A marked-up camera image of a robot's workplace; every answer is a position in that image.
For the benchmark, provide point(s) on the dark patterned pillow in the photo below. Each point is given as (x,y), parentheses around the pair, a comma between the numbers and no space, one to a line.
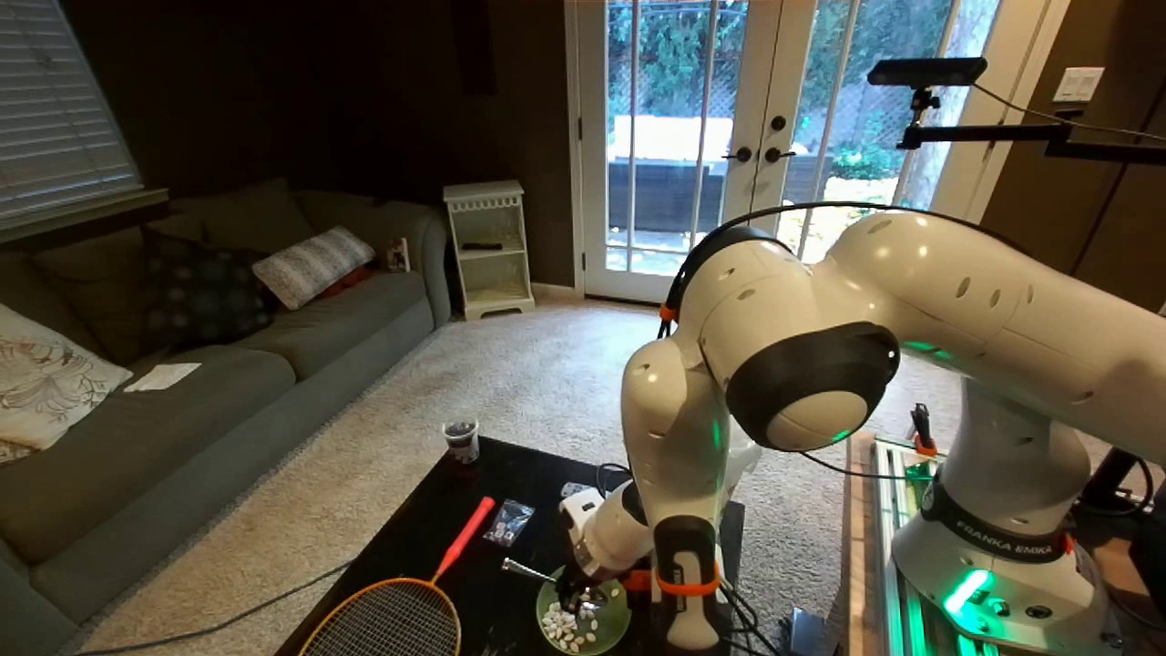
(202,292)

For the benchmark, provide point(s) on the small red black clamp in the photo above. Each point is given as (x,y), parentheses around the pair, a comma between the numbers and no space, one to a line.
(922,422)

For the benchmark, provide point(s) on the grey fabric sofa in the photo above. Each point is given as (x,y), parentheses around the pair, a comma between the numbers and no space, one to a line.
(184,438)

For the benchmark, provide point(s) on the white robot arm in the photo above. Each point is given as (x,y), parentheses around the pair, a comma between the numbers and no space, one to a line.
(1007,330)

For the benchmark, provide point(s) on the white paper sheet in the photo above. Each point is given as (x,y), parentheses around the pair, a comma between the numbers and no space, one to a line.
(163,376)

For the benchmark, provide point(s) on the wooden robot platform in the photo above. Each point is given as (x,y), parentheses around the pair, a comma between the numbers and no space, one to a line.
(857,547)

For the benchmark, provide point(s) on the pile of white seeds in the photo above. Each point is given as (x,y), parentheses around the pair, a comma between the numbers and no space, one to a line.
(568,629)

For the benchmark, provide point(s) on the clear plastic packet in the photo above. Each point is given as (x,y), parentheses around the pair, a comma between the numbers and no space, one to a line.
(507,523)

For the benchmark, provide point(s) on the small white sofa item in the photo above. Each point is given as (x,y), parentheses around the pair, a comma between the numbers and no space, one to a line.
(400,255)

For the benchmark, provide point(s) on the small white shelf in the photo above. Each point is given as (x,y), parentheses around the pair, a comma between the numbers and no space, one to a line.
(490,241)

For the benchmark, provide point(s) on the cream floral pillow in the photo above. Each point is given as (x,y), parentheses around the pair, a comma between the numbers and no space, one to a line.
(50,376)

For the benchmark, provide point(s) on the aluminium rail frame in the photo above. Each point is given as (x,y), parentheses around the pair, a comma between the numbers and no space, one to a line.
(893,523)

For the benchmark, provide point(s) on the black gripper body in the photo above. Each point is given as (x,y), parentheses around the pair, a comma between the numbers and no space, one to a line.
(588,586)

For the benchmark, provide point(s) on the white window blinds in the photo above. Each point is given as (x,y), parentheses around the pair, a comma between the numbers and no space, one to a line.
(50,110)

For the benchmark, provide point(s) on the black coffee table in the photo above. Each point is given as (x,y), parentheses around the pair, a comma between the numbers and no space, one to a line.
(404,547)

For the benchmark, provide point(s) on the white light switch plate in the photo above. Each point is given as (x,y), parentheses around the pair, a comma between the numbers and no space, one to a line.
(1079,85)

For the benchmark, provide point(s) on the green plastic bowl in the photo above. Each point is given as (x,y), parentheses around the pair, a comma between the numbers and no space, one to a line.
(613,623)

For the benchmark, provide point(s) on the small metal can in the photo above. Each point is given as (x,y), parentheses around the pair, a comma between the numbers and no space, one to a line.
(459,443)

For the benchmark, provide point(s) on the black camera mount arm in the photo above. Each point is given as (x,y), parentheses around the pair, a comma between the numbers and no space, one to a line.
(971,133)

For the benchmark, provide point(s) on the white french door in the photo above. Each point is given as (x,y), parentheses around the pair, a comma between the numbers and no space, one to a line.
(661,133)
(841,120)

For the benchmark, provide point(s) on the white striped pillow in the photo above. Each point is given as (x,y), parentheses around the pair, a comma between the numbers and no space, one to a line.
(314,264)

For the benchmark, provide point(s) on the black stereo camera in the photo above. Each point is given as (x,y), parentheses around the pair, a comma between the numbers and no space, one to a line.
(928,69)

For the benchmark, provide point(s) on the small grey blue object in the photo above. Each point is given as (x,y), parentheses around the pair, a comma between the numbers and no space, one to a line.
(803,630)

